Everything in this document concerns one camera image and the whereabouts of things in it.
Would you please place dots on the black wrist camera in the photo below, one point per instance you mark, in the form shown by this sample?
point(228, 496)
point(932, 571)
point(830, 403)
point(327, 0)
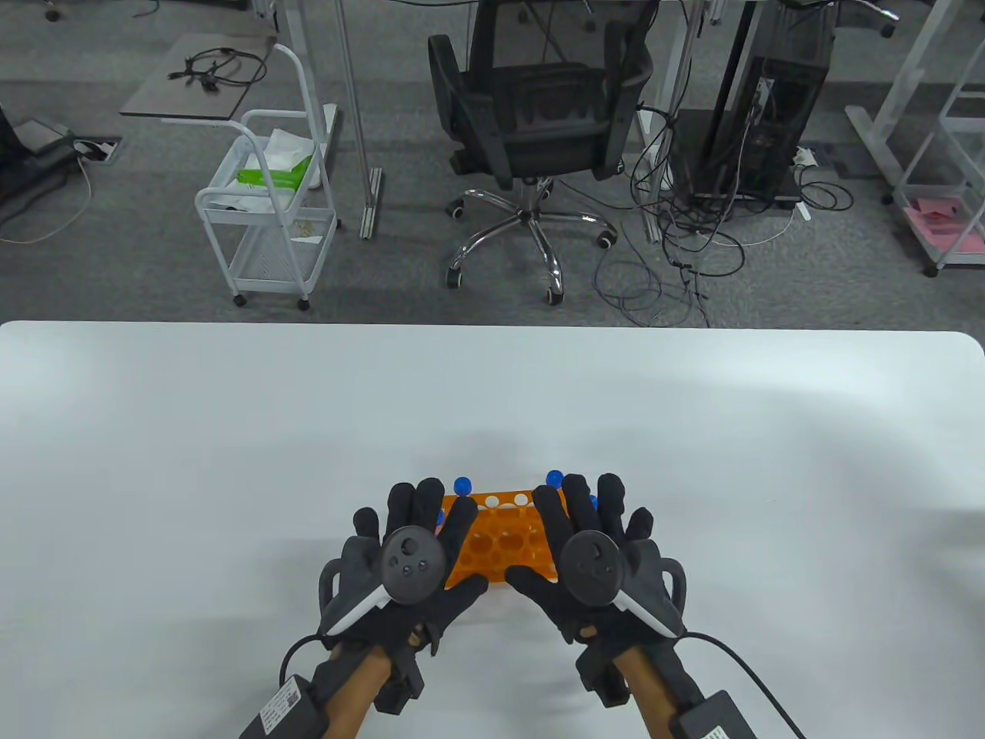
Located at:
point(400, 685)
point(604, 677)

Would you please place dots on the black equipment base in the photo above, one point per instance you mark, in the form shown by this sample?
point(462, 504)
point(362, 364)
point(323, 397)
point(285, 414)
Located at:
point(23, 165)

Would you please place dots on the black labelled sensor box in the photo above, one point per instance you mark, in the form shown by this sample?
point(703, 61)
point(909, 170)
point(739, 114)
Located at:
point(281, 712)
point(712, 720)

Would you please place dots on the orange test tube rack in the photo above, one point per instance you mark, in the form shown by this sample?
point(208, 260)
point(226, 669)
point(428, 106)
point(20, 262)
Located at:
point(500, 531)

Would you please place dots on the floor power outlet box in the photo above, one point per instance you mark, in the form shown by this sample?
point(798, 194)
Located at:
point(96, 148)

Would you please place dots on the black office chair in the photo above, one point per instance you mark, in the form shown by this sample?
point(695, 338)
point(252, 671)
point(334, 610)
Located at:
point(539, 115)

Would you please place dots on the grey metal desk leg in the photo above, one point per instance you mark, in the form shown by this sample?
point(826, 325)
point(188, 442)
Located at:
point(677, 69)
point(355, 115)

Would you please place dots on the person's right forearm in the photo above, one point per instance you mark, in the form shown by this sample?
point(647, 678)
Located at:
point(654, 685)

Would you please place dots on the person's left forearm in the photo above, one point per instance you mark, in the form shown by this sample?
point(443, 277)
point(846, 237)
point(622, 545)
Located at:
point(358, 685)

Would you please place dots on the person's right hand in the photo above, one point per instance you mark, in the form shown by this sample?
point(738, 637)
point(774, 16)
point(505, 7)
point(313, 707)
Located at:
point(550, 531)

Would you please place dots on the white desk frame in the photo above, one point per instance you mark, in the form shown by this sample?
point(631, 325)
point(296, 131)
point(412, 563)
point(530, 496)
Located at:
point(877, 127)

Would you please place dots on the black chair base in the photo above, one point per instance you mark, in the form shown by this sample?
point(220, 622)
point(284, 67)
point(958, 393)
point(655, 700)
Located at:
point(887, 29)

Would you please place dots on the white power plug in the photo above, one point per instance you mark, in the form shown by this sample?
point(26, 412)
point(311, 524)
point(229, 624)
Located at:
point(804, 156)

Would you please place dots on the black and white tracking controller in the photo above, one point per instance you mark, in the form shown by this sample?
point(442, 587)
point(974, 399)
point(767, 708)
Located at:
point(589, 570)
point(412, 566)

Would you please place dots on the green packet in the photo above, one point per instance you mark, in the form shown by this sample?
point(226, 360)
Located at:
point(265, 178)

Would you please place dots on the pink paper sheet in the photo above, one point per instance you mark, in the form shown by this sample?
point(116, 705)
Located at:
point(943, 227)

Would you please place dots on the white plastic bag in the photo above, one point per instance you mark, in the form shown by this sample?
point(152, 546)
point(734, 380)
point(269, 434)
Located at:
point(288, 146)

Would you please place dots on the white shelf trolley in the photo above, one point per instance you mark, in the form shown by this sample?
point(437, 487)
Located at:
point(931, 269)

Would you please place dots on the black computer tower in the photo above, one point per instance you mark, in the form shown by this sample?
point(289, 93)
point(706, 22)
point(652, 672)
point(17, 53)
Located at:
point(769, 115)

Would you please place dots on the person's left hand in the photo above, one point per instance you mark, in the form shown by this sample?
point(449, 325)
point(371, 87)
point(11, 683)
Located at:
point(458, 539)

